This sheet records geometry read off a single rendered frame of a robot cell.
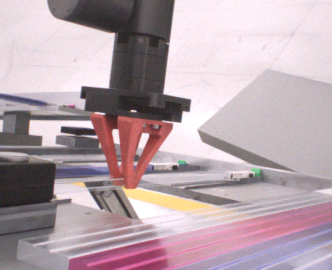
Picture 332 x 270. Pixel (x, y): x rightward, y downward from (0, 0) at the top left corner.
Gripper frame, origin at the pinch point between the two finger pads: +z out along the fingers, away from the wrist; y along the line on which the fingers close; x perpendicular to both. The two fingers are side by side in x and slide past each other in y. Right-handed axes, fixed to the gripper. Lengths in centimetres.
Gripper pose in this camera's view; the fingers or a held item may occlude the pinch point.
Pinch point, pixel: (125, 179)
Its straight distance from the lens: 53.0
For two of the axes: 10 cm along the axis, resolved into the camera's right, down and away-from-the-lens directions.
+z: -1.2, 9.9, 0.4
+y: 7.9, 1.2, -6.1
